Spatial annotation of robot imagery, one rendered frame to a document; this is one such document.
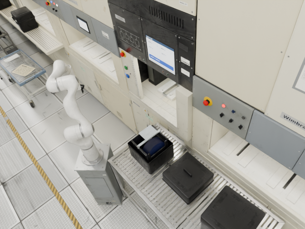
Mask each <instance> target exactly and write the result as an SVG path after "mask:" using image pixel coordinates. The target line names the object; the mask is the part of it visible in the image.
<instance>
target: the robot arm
mask: <svg viewBox="0 0 305 229"><path fill-rule="evenodd" d="M81 86H82V87H81ZM46 88H47V90H48V91H49V92H51V93H56V92H60V91H63V90H67V91H68V93H67V95H66V96H65V98H64V100H63V106H64V109H65V111H66V113H67V115H68V116H69V117H70V118H72V119H75V120H77V121H79V122H80V124H75V125H72V126H69V127H67V128H66V129H65V130H64V133H63V134H64V138H65V139H66V140H67V141H68V142H69V143H72V144H75V145H78V146H79V147H80V149H81V150H82V152H83V155H82V161H83V162H84V164H86V165H90V166H91V165H95V164H97V163H99V162H100V161H101V160H102V158H103V151H102V150H101V149H100V148H99V147H96V146H95V144H94V142H93V140H92V138H91V137H90V136H91V135H93V134H94V126H93V124H92V123H91V122H90V121H89V120H88V119H86V118H85V117H84V116H83V114H82V113H81V111H80V109H79V107H78V104H77V101H76V98H75V95H76V92H77V90H81V91H82V93H84V91H83V89H84V85H81V84H80V83H79V80H78V79H77V77H76V76H75V74H74V72H73V69H72V67H71V65H67V64H66V63H65V62H63V61H62V60H56V61H55V62H54V63H53V72H52V74H51V75H50V76H49V78H48V79H47V81H46Z"/></svg>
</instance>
